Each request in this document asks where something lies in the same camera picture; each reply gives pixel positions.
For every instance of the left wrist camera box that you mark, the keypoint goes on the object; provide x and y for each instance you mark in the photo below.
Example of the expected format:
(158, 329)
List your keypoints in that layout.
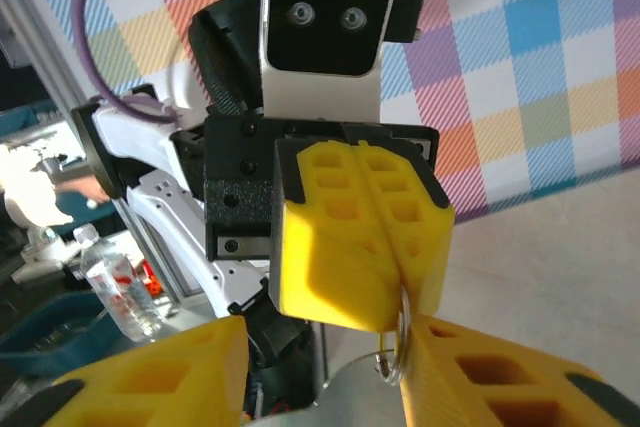
(325, 12)

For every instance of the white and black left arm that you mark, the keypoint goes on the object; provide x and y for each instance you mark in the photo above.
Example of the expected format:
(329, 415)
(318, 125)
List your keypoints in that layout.
(145, 147)

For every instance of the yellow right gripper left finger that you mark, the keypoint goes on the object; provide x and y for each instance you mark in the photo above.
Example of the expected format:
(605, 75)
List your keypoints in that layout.
(150, 382)

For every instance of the teal plastic bin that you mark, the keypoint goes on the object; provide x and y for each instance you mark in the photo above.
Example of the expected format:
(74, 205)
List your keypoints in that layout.
(50, 332)

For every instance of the clear plastic water bottle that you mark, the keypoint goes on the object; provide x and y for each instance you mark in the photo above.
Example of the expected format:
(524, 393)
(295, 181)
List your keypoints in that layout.
(117, 282)

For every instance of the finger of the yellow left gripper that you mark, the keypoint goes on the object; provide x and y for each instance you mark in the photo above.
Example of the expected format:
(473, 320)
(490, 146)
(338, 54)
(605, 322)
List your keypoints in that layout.
(425, 247)
(325, 272)

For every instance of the person's hand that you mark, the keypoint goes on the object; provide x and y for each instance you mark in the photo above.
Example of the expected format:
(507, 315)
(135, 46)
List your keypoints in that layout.
(92, 192)

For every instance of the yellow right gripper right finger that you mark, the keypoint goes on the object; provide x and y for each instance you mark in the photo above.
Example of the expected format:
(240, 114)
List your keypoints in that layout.
(500, 387)

